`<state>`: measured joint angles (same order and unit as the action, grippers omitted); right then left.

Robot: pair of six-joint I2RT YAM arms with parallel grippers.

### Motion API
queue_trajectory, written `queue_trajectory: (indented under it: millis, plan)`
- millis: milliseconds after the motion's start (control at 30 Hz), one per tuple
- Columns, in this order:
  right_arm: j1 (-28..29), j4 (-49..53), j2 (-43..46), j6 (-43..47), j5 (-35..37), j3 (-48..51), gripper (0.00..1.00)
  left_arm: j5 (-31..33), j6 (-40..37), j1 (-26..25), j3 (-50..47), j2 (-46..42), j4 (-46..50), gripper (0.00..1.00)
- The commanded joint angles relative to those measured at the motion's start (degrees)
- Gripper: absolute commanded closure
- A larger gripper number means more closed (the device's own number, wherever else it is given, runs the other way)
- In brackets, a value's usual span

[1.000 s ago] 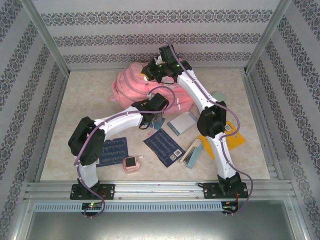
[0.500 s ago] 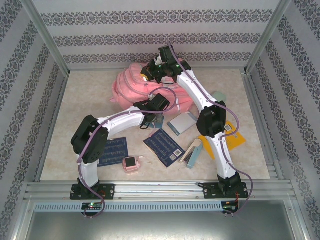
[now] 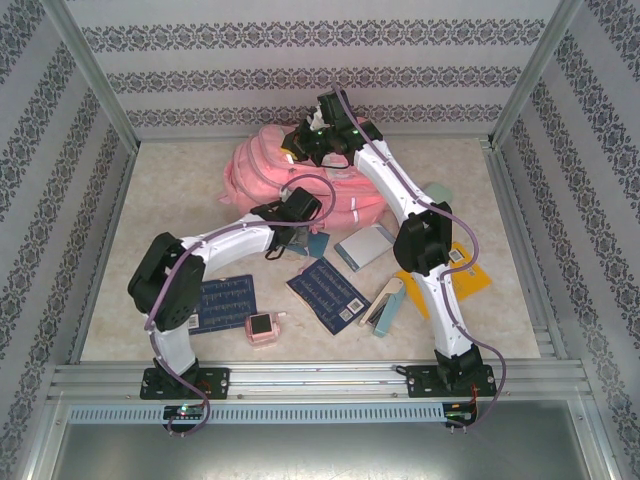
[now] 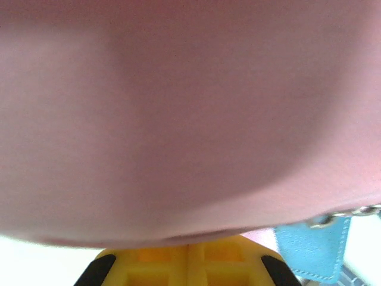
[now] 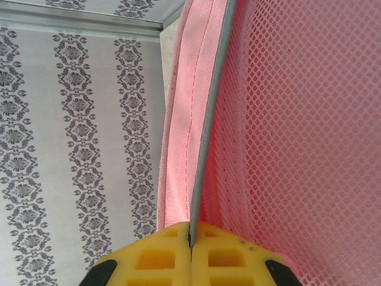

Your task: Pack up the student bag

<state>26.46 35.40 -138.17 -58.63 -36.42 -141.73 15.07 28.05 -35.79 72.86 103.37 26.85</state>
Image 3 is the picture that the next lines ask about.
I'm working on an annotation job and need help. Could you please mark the small teal card holder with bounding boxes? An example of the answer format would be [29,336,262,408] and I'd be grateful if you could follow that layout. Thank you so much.
[287,230,332,261]

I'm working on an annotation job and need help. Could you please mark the pink student backpack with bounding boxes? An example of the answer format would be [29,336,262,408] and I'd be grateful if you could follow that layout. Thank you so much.
[217,123,389,236]

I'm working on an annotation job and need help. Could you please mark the grey blue notebook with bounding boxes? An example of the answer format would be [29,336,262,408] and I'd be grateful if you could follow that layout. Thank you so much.
[333,223,394,274]

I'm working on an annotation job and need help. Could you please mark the navy notebook tan page edge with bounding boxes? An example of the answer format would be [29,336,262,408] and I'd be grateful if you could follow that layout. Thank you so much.
[285,255,372,337]

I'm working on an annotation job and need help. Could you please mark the mint green pencil case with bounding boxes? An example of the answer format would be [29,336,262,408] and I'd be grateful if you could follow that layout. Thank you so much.
[423,180,455,206]

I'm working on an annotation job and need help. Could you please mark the navy notebook two white labels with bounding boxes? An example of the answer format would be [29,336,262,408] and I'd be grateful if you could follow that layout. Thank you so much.
[187,273,260,336]

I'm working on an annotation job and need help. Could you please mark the white teal stapler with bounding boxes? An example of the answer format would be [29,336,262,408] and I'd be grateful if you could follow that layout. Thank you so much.
[359,278,407,339]

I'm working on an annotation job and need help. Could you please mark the pink pencil sharpener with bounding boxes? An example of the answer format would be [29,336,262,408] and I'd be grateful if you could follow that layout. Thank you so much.
[243,310,289,350]

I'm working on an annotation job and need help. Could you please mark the yellow book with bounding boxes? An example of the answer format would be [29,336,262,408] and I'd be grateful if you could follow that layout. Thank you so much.
[394,241,494,321]

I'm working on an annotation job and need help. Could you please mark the grey metal panel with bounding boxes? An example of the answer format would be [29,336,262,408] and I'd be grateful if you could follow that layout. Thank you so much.
[49,422,616,480]

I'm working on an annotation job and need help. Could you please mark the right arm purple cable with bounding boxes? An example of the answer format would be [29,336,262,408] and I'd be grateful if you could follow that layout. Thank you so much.
[330,82,506,437]

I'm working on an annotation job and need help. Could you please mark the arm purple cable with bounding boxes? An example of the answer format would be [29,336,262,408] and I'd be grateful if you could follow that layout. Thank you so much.
[143,173,337,437]
[330,82,506,437]

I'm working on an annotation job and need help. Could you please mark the aluminium mounting rail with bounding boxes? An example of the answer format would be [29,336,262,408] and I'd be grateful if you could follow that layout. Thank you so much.
[47,360,595,402]

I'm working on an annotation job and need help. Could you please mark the aluminium side rail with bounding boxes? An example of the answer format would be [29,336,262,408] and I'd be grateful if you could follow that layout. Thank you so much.
[479,138,571,360]
[68,143,140,365]

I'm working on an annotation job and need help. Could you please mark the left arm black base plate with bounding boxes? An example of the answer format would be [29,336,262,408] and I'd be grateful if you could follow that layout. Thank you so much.
[138,366,232,401]

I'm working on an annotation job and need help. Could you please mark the aluminium frame post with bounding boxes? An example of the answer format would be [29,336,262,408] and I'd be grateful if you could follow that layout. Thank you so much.
[42,0,140,151]
[489,0,594,151]

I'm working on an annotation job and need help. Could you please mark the slotted grey cable duct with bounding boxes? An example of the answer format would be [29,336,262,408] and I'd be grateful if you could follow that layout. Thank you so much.
[66,402,447,425]

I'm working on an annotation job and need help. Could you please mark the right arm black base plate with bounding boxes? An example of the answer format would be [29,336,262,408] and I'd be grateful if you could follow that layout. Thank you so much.
[403,363,497,400]

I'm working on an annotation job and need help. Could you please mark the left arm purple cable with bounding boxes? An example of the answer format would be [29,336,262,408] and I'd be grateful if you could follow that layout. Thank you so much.
[143,173,337,437]

